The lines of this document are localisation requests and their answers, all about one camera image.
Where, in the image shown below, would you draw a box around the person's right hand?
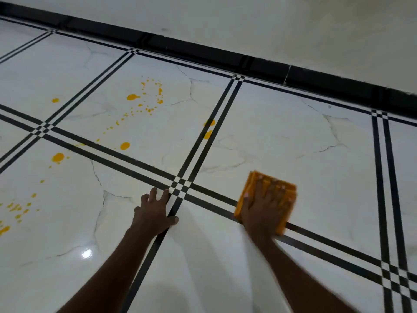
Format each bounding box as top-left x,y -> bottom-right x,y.
241,179 -> 294,242

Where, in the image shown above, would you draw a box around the person's left hand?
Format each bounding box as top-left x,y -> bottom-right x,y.
130,187 -> 179,240

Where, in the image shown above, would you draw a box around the orange cleaning cloth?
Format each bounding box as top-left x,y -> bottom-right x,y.
234,171 -> 298,237

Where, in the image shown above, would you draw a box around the yellow liquid spill drops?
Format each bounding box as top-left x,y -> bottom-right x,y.
0,78 -> 216,237

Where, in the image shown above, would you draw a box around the person's right forearm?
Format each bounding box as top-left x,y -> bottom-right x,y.
249,233 -> 359,313

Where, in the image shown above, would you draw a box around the person's left forearm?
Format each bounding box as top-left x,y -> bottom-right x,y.
57,226 -> 157,313

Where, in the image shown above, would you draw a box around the white tiled floor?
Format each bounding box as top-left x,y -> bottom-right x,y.
0,16 -> 417,313

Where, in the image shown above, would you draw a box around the black baseboard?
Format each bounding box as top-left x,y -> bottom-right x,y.
0,1 -> 417,120

